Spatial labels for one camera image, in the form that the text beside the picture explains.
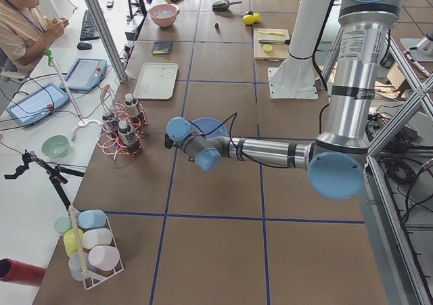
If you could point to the drink bottle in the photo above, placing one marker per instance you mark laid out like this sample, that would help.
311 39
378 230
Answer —
129 139
131 104
111 125

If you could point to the yellow plastic knife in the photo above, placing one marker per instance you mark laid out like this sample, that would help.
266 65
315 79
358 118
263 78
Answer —
272 32

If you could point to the blue plate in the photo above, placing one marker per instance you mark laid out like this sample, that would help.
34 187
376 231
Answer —
211 127

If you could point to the teach pendant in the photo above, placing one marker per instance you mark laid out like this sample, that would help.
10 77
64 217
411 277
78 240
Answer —
37 105
85 74

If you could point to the cream bear tray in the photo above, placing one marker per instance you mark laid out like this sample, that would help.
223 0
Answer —
156 81

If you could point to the drink bottle near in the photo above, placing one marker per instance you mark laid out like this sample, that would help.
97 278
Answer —
129 139

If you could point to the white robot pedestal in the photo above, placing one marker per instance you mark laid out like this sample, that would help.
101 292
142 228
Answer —
295 78

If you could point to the yellow lemon front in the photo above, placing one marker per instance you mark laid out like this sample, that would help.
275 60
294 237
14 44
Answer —
249 19

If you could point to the yellow lemon back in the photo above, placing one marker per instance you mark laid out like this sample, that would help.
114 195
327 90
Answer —
256 17

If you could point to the yellow green plastic cup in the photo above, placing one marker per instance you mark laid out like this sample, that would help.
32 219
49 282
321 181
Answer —
70 243

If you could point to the drink bottle left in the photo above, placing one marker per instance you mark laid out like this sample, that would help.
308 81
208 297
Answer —
111 125

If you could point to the teach pendant far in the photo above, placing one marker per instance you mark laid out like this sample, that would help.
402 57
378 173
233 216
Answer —
85 74

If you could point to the light grey blue cup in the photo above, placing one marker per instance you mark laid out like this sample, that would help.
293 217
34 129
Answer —
74 266

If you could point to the drink bottle far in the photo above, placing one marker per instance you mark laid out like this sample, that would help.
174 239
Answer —
131 104

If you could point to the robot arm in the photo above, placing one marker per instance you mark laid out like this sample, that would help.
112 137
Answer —
335 160

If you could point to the pink bowl with ice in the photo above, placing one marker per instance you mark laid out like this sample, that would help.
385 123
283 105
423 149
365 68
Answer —
164 15

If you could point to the mint green plastic cup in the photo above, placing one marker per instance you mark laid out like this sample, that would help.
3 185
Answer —
62 225

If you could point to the copper wire bottle rack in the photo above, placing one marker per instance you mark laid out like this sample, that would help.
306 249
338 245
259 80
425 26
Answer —
113 147

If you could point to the wooden cutting board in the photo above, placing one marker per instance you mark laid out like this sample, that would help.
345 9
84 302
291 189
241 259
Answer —
280 52

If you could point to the aluminium frame post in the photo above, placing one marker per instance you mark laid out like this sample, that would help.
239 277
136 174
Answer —
107 40

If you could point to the white plastic cup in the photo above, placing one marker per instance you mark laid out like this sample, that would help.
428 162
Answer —
96 237

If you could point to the metal scoop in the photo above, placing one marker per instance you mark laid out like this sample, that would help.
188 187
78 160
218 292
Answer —
224 5

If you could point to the white stand with pole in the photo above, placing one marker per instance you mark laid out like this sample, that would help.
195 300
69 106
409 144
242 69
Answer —
83 121

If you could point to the black keyboard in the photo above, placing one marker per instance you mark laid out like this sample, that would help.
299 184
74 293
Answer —
89 30

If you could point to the blue plastic cup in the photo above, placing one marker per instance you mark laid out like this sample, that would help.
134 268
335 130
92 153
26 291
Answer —
92 219

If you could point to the red cylinder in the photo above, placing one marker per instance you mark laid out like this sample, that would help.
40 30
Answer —
13 271

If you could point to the seated person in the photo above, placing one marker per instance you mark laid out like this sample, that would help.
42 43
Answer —
26 32

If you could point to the lemon half slice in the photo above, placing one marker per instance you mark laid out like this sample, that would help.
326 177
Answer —
267 48

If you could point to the pink plastic cup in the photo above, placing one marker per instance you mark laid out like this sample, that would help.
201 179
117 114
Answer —
104 257

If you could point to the white wire cup basket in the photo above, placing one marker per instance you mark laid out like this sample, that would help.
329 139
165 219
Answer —
93 276

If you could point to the yellow lemon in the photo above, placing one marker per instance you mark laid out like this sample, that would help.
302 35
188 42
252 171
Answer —
256 17
249 19

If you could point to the black computer mouse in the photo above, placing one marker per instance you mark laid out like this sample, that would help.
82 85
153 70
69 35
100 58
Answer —
84 45

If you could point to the green bowl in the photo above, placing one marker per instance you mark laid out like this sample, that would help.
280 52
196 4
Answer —
56 146

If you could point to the teach pendant near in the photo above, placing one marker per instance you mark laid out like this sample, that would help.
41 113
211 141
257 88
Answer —
37 105

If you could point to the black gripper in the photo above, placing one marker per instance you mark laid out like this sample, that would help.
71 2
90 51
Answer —
167 141

